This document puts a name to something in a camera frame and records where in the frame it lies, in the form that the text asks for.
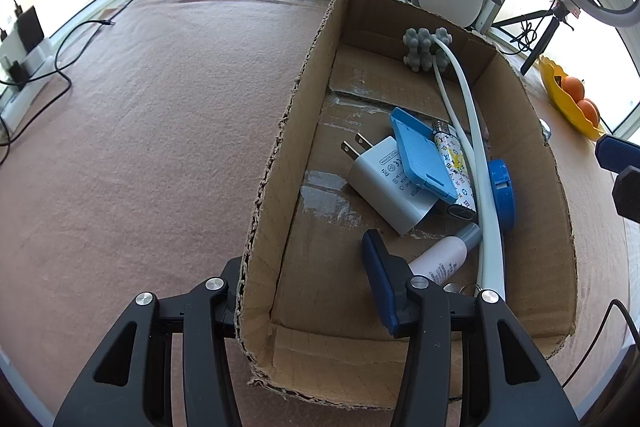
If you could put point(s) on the blue round tape measure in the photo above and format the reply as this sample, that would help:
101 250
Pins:
502 197

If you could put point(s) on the cardboard box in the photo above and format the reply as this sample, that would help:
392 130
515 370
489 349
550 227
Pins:
380 77

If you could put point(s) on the white massager with grey balls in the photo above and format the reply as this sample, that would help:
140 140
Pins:
487 217

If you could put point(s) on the small black plug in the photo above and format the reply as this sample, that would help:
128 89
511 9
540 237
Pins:
17 72

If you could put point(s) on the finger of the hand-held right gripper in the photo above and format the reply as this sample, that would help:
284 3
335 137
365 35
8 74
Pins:
630 194
617 152

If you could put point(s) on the blue case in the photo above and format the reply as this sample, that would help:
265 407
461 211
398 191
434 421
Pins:
420 152

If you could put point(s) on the black power adapter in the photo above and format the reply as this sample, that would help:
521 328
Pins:
29 29

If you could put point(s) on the patterned white lighter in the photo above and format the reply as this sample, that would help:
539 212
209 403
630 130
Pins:
455 162

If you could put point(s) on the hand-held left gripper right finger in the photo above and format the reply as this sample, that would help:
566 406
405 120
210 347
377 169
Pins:
380 277

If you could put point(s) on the orange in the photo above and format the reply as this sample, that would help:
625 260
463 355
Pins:
589 112
572 88

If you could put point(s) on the white charger adapter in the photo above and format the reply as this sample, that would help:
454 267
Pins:
380 187

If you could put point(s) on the black tripod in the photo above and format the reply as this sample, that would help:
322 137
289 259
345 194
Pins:
540 49

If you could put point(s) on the pink fleece blanket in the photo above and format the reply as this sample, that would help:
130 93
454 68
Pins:
150 157

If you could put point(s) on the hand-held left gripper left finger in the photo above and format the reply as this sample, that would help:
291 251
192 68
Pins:
225 292

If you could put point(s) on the white power strip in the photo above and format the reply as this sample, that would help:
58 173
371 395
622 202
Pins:
42 57

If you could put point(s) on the pink tube with grey cap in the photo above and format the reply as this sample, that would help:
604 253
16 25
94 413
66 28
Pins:
440 259

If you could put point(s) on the yellow leaf-shaped bowl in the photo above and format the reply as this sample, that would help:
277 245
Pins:
555 84

